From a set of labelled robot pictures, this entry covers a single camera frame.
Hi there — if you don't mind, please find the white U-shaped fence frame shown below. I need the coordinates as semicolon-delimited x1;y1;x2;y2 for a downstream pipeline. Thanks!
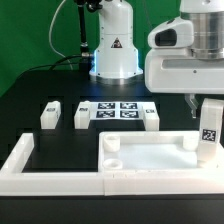
0;133;224;196

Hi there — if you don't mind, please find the black cable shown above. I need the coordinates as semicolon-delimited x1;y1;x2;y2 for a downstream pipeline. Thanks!
13;54;92;84

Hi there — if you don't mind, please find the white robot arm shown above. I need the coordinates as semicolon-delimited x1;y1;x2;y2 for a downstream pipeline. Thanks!
90;0;224;108

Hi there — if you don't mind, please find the fiducial marker sheet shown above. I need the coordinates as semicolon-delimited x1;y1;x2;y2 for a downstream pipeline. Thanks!
90;101;143;120

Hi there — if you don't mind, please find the white desk top tray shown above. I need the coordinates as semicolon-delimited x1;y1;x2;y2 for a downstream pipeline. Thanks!
98;131;224;173

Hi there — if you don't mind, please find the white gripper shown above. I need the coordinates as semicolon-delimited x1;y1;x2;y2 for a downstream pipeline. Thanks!
145;49;224;119

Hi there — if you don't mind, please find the white cable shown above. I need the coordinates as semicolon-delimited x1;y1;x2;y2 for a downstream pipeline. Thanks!
48;0;75;71

